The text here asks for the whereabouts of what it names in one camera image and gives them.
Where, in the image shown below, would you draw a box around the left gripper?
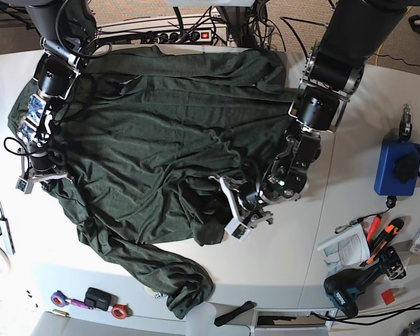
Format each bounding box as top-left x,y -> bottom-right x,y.
203,175 -> 274,242

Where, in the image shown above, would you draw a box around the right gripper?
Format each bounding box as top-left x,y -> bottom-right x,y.
15,152 -> 74,195

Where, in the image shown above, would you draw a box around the dark green t-shirt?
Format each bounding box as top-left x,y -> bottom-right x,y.
7,44 -> 312,320

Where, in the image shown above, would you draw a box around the blue box with black knob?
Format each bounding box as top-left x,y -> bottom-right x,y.
373,104 -> 420,211

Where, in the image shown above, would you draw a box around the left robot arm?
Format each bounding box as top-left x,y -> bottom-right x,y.
213,1 -> 420,241

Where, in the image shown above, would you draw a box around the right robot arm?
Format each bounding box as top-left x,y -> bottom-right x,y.
8,1 -> 103,194

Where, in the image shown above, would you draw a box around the grey usb hub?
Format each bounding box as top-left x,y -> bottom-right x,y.
0,218 -> 15,255

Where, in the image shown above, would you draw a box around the clear tape rolls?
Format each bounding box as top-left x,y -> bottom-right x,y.
144,286 -> 168,299

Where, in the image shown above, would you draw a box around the purple tape roll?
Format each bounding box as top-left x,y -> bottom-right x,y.
50,290 -> 67,307

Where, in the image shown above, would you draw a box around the rolled paper sheet with drawing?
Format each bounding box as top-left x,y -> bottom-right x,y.
317,224 -> 370,272

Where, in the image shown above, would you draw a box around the red tape roll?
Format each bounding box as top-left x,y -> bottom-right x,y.
111,304 -> 128,320

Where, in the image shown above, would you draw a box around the black power strip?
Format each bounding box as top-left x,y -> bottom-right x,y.
140,30 -> 214,46

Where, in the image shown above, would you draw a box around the orange black utility knife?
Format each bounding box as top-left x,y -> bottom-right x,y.
359,218 -> 405,267

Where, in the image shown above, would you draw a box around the red square sticker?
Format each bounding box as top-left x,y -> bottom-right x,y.
381,289 -> 395,305

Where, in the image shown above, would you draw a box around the black strap handle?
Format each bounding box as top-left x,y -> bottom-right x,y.
214,301 -> 256,327

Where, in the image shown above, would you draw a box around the black action camera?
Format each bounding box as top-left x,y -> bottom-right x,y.
84,287 -> 111,312

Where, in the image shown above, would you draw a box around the dark teal cordless drill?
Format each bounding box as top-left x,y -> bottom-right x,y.
323,246 -> 406,319

